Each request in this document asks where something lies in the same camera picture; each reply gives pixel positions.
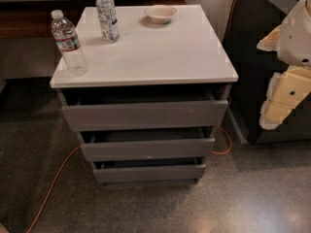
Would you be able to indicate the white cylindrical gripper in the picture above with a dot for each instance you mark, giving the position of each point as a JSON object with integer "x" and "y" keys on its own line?
{"x": 295, "y": 38}

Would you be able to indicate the grey top drawer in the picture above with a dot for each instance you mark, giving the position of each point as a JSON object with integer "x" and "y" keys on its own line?
{"x": 128, "y": 116}

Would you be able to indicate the grey drawer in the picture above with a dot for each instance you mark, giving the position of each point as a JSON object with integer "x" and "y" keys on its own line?
{"x": 128, "y": 116}
{"x": 146, "y": 144}
{"x": 150, "y": 170}

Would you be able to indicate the clear water bottle red label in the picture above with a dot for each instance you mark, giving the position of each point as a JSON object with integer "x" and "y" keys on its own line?
{"x": 68, "y": 43}

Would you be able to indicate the white-topped grey drawer cabinet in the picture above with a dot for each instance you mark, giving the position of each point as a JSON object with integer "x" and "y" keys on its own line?
{"x": 179, "y": 61}

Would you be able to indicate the grey bottom drawer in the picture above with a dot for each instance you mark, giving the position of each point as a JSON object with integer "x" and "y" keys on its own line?
{"x": 150, "y": 170}

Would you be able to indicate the grey middle drawer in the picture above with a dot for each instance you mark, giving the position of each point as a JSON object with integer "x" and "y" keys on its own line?
{"x": 146, "y": 144}

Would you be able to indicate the clear water bottle blue label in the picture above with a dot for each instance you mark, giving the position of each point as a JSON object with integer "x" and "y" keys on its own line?
{"x": 108, "y": 20}

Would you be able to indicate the black side cabinet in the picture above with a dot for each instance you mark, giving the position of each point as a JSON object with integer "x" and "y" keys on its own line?
{"x": 250, "y": 21}

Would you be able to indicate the beige paper bowl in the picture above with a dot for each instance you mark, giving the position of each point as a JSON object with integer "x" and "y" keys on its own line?
{"x": 160, "y": 14}

